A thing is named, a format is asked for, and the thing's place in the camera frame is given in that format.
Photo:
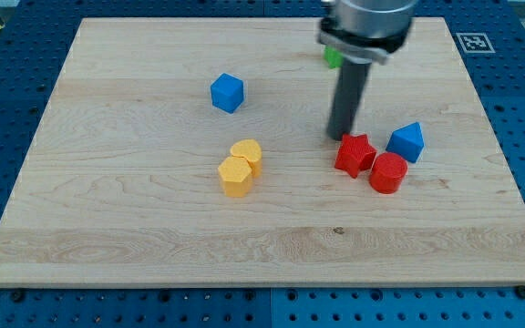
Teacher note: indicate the yellow heart block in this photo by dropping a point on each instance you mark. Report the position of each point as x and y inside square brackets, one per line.
[251, 151]

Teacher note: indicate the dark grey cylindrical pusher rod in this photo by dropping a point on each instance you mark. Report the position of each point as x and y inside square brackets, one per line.
[346, 101]

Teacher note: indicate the green block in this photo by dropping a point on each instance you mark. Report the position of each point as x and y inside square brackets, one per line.
[332, 57]

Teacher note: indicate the light wooden board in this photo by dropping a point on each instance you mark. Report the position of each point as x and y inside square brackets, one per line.
[120, 186]

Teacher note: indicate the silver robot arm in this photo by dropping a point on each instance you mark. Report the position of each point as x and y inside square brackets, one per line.
[363, 32]

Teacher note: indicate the blue cube block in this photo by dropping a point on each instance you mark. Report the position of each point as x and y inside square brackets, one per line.
[227, 93]

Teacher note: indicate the yellow hexagon block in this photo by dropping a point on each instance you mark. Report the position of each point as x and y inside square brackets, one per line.
[235, 176]

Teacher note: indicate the blue triangle block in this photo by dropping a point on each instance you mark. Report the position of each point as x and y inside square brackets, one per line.
[407, 142]

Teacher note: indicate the red star block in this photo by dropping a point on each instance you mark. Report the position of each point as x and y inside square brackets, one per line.
[355, 154]

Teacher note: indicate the red cylinder block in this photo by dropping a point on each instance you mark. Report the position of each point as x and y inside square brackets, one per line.
[388, 172]

